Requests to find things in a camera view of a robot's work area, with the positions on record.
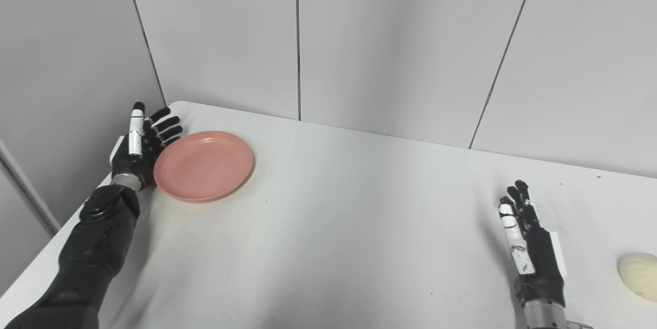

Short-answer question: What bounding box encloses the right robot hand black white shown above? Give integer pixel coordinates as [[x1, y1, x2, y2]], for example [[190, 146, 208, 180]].
[[499, 180, 567, 309]]

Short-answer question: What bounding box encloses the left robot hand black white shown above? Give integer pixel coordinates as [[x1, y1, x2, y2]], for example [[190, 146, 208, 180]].
[[109, 102, 184, 191]]

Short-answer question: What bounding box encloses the pink round plate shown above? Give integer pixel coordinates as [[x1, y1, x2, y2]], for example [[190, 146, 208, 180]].
[[153, 131, 254, 203]]

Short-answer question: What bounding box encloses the white steamed bun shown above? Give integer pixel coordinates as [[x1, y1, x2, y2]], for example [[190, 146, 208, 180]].
[[617, 253, 657, 303]]

